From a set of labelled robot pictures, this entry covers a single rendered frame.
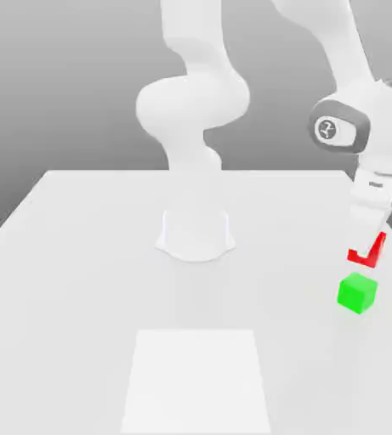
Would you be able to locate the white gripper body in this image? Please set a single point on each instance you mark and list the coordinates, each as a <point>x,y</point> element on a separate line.
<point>372,192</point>

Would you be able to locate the small green cube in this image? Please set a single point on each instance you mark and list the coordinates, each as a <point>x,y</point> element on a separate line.
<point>356,292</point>

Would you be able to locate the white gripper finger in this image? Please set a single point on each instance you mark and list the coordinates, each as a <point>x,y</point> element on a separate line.
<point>365,231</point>

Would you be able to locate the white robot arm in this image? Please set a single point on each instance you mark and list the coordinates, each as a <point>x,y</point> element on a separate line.
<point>195,102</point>

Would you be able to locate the small red cube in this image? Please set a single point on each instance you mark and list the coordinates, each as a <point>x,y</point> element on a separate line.
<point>376,250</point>

